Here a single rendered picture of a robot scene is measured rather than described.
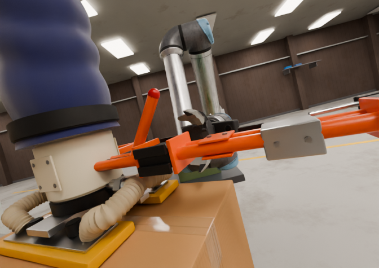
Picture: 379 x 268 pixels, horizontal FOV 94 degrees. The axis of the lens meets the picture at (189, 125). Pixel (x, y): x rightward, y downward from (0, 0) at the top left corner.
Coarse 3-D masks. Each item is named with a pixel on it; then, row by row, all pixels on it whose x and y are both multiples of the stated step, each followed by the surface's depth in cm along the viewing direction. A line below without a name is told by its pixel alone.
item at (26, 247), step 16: (32, 224) 39; (128, 224) 34; (0, 240) 41; (16, 240) 38; (32, 240) 36; (48, 240) 34; (64, 240) 33; (80, 240) 31; (96, 240) 30; (112, 240) 30; (16, 256) 35; (32, 256) 32; (48, 256) 30; (64, 256) 29; (80, 256) 28; (96, 256) 27
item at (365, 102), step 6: (372, 96) 23; (378, 96) 21; (360, 102) 24; (366, 102) 22; (372, 102) 21; (378, 102) 20; (360, 108) 24; (366, 108) 23; (372, 108) 21; (378, 108) 20; (372, 132) 23; (378, 132) 21
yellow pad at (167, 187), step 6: (174, 180) 51; (162, 186) 49; (168, 186) 48; (174, 186) 49; (150, 192) 46; (156, 192) 46; (162, 192) 45; (168, 192) 46; (150, 198) 44; (156, 198) 43; (162, 198) 44
